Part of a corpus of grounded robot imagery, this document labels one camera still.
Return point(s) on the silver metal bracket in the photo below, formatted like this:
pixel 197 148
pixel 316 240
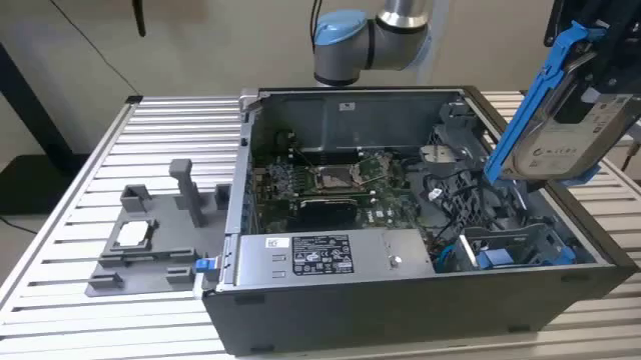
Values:
pixel 438 153

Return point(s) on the silver CPU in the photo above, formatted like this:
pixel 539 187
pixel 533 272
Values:
pixel 133 234

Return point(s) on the CPU socket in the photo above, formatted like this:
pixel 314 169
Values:
pixel 330 180

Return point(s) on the silver power supply unit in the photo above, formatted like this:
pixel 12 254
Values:
pixel 360 270

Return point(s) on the grey parts rack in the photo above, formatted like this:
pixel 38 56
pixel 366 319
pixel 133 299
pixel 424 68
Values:
pixel 149 270

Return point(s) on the thin metal locking lever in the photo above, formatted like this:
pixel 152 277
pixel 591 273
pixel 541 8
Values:
pixel 304 157

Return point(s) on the grey metal disk bay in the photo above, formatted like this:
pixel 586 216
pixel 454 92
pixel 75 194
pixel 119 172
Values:
pixel 501 236

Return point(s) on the blue case latch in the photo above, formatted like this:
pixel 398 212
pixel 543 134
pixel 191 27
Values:
pixel 201 265

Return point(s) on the black metal stand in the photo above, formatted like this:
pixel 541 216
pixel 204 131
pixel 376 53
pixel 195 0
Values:
pixel 29 112

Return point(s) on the green motherboard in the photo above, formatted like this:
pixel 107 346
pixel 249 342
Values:
pixel 390 217

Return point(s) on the hard disk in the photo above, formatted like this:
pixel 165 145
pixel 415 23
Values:
pixel 555 150

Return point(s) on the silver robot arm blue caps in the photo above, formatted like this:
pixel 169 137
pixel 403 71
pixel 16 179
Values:
pixel 390 45

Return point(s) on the black open PC case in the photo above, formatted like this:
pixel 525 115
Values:
pixel 350 318

